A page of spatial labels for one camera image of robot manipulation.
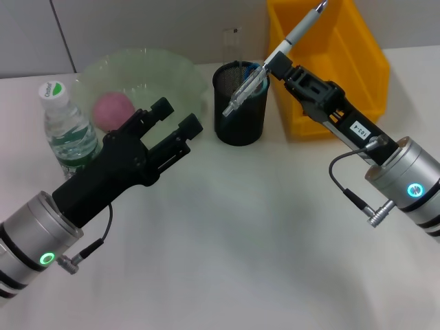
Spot blue scissors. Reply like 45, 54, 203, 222
242, 61, 272, 99

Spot pink peach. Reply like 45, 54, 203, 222
92, 92, 135, 133

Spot left arm grey cable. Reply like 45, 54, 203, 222
56, 203, 114, 276

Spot grey clear ballpoint pen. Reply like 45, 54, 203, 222
221, 0, 330, 120

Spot yellow plastic bin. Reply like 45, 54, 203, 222
267, 0, 391, 142

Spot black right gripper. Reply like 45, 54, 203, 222
266, 54, 400, 168

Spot translucent green fruit bowl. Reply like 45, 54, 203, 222
71, 47, 210, 133

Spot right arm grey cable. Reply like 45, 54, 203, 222
328, 135, 395, 228

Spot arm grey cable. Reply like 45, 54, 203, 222
328, 135, 395, 228
56, 203, 114, 276

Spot black mesh pen holder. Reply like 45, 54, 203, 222
212, 60, 272, 146

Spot clear green-label water bottle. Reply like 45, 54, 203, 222
38, 80, 103, 180

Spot clear plastic ruler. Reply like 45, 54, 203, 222
222, 26, 243, 69

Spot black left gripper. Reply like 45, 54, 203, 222
51, 97, 204, 228

